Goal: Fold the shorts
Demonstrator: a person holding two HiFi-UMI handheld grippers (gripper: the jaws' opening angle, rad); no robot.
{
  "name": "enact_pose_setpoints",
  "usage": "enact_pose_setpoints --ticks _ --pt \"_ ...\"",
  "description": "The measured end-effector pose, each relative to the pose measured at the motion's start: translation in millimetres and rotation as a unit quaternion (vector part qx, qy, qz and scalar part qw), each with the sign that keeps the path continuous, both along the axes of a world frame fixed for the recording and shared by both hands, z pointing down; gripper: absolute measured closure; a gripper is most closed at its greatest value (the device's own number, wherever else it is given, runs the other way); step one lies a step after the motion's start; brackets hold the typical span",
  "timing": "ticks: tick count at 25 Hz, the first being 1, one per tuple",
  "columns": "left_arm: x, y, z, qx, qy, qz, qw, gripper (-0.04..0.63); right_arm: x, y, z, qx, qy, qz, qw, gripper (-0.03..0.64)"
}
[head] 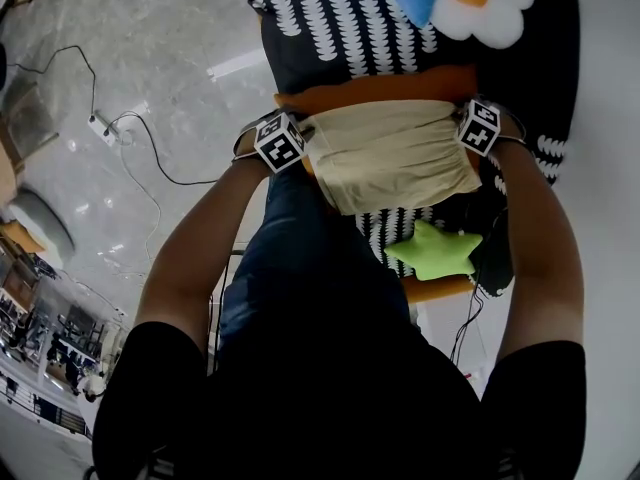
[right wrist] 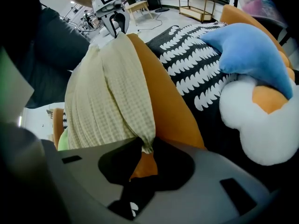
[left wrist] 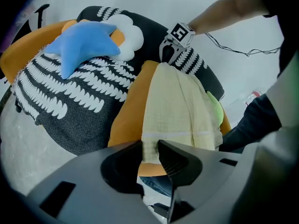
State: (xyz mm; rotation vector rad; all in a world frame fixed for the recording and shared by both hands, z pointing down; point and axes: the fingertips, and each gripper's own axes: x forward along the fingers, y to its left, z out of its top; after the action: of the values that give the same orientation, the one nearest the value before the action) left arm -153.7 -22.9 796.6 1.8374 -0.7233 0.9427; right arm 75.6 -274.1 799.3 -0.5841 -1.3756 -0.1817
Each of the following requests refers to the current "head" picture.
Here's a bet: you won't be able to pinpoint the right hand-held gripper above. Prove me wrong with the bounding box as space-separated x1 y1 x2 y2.
452 95 527 158

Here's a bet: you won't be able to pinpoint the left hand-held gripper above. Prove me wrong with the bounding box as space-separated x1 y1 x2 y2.
231 109 315 174

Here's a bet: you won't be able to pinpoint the beige shorts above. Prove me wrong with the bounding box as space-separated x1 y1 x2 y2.
300 99 483 216

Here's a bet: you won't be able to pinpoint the person's left forearm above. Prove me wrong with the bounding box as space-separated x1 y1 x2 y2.
133 156 275 354

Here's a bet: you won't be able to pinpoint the person's right forearm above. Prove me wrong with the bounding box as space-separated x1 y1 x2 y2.
487 138 586 364

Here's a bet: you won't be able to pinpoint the orange cushion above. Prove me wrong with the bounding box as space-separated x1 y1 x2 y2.
272 64 480 115

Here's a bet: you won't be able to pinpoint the white cloud plush pillow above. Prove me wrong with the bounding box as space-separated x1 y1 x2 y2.
429 0 537 49

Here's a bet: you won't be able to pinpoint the black white patterned blanket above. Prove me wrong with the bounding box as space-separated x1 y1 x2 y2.
234 0 581 298

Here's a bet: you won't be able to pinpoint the person's blue jeans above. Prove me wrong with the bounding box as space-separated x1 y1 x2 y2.
218 165 412 354

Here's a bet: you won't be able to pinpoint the green star plush pillow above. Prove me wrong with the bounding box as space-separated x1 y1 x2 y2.
383 219 484 282

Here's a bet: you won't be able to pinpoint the white power strip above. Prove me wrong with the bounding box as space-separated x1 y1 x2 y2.
87 110 121 146

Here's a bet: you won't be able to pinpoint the grey round stool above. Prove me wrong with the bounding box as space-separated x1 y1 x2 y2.
8 187 76 262

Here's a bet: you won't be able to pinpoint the person's black shirt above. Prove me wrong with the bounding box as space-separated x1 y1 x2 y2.
92 312 587 480

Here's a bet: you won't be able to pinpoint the white cable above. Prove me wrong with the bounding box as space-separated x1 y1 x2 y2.
97 112 163 279

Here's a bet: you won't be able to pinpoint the black power cable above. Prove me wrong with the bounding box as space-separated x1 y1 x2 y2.
9 45 219 187

